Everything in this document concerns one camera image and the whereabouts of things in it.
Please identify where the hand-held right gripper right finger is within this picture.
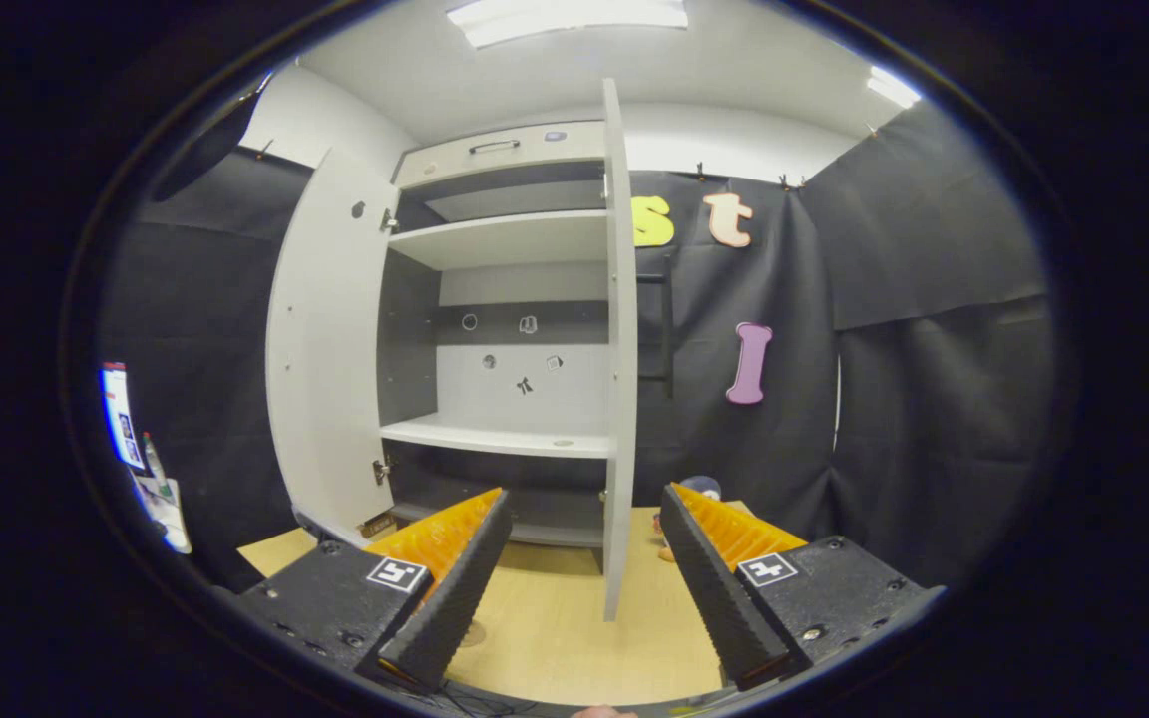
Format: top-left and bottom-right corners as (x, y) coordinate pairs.
(659, 483), (945, 692)

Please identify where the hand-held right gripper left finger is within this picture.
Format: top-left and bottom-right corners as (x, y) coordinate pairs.
(235, 487), (514, 696)

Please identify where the white cabinet door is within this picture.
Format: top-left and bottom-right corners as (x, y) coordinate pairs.
(599, 78), (640, 622)
(265, 148), (401, 547)

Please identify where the white and grey cabinet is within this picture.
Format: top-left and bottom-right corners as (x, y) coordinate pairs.
(378, 120), (625, 549)

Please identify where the white paper sheet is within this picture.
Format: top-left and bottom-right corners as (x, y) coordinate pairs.
(133, 474), (192, 554)

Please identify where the slim green white container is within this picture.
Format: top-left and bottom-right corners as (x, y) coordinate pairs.
(141, 432), (175, 500)

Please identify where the lit screen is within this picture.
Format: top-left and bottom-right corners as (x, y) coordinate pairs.
(101, 362), (145, 470)

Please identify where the small ceiling light panel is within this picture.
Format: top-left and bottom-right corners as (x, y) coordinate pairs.
(867, 65), (923, 109)

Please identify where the large ceiling light panel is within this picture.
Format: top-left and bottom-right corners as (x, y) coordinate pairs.
(447, 0), (690, 49)

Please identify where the black door handle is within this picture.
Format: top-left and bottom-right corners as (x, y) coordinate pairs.
(636, 254), (676, 400)

